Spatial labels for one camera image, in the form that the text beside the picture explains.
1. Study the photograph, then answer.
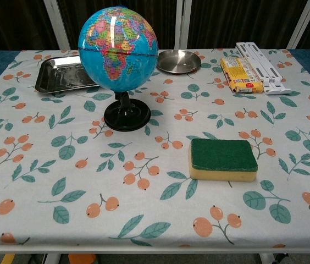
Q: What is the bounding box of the yellow snack package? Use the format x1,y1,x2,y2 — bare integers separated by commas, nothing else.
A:
220,57,264,94

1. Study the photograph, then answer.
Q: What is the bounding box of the white partition post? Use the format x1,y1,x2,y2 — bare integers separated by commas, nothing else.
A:
173,0,193,51
286,0,310,50
42,0,71,51

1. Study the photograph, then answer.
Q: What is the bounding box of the round stainless steel plate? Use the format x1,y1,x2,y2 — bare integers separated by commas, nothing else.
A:
156,49,202,75

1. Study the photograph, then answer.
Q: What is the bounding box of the white table frame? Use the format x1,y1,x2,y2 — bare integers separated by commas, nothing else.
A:
0,244,310,264

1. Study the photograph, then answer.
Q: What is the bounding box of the floral leaf fruit tablecloth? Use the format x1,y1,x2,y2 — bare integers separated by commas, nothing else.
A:
0,48,310,248

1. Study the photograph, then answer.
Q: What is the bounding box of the blue world globe black stand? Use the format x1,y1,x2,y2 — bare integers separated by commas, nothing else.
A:
77,5,159,132

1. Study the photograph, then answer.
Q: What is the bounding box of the white folding laptop stand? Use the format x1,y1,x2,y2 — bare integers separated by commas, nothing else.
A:
235,42,292,96

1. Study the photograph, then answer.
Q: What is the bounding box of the green and yellow sponge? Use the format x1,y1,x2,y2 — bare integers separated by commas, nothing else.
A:
189,138,258,183

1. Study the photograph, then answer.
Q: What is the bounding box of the orange round object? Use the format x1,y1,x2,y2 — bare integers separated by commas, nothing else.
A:
68,253,97,264

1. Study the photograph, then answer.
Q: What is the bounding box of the rectangular stainless steel tray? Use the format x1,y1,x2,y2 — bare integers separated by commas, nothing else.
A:
35,56,100,95

